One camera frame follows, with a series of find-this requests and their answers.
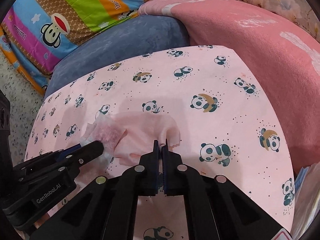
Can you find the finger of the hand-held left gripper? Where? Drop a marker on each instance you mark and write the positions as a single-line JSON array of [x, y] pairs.
[[72, 150], [90, 151]]

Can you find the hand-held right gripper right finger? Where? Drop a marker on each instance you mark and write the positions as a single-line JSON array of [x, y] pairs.
[[165, 170]]

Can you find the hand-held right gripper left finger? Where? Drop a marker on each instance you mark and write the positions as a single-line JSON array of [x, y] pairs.
[[156, 165]]

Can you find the white wet wipe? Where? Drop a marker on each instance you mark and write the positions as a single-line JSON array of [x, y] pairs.
[[107, 132]]

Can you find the pink thin cloth piece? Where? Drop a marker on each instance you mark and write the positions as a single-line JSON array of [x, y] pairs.
[[147, 130]]

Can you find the orange print pillow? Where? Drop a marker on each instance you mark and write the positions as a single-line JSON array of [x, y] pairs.
[[22, 70]]

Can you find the blue velvet cushion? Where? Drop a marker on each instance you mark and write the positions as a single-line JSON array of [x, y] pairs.
[[112, 42]]

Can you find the colourful monkey print quilt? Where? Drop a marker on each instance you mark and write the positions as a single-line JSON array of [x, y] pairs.
[[82, 7]]

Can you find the white plastic bag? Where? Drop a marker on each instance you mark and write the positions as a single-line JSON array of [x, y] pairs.
[[306, 200]]

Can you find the pink blanket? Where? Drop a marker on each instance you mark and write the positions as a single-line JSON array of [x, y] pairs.
[[250, 50]]

